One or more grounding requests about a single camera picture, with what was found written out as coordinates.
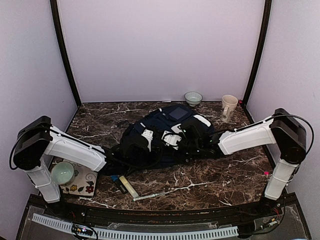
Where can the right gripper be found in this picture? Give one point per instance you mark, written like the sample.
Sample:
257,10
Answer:
178,144

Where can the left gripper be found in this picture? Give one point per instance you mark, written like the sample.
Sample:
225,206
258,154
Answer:
152,144

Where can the navy blue student backpack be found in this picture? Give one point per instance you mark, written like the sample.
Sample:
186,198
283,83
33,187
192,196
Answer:
150,126

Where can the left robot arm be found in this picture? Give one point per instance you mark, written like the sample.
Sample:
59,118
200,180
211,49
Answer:
41,138

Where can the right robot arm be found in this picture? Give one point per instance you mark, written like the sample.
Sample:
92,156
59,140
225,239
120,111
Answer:
281,128

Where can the blue black marker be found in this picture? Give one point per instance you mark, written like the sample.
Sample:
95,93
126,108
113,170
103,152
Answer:
119,184

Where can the yellow highlighter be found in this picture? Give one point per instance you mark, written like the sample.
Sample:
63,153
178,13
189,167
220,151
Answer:
129,187

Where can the small green bowl at back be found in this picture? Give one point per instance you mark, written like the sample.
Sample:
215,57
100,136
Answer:
193,98

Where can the white green pen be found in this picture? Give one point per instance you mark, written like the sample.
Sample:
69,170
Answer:
148,196

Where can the cream ceramic mug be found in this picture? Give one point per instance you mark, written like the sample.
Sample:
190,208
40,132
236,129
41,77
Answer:
229,104

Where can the floral square plate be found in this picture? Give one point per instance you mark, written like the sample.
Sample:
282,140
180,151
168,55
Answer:
83,183

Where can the green bowl on plate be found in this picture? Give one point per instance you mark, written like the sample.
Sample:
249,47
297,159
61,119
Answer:
63,173

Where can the small circuit board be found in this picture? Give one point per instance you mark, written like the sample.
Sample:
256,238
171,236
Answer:
79,229

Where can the white slotted cable duct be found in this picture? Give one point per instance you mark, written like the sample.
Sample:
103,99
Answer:
119,231

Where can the black front rail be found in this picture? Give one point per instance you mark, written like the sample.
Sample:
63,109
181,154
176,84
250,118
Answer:
101,216

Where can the right black frame post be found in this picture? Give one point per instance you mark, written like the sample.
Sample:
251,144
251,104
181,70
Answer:
258,52

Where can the black frame post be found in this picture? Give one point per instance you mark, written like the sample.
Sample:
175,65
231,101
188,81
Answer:
63,51
258,52

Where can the left black frame post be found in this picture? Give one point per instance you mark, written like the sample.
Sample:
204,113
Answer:
63,51

